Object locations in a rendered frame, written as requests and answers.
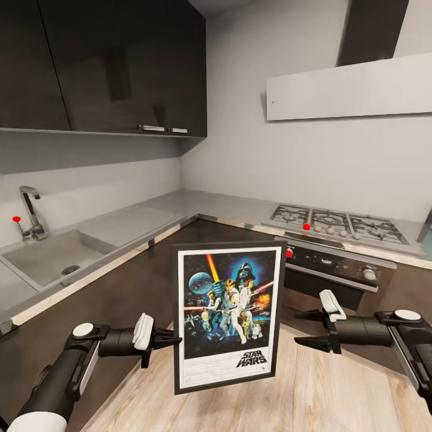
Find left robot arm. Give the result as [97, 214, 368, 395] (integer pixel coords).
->
[7, 313, 183, 432]

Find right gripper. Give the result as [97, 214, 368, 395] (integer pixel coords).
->
[293, 308, 370, 355]

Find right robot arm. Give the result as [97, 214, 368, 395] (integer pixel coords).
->
[293, 290, 432, 416]

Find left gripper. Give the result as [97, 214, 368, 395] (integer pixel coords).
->
[117, 327, 183, 368]

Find poster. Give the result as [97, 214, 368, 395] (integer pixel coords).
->
[172, 240, 287, 395]

